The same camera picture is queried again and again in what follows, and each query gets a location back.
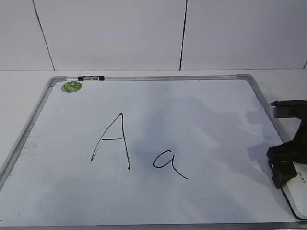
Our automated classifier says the black marker clip on frame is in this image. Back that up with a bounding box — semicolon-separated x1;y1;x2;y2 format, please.
78;75;105;81

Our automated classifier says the round green magnet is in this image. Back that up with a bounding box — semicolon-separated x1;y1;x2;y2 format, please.
61;81;82;93

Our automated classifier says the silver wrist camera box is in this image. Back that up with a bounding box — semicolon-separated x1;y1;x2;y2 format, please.
270;100;307;120

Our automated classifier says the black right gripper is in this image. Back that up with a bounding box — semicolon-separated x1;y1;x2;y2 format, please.
267;120;307;189

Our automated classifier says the white board with grey frame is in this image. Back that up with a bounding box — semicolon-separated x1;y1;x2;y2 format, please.
0;75;307;230

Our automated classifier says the white board eraser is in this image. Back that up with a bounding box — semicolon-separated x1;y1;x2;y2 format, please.
283;163;307;220

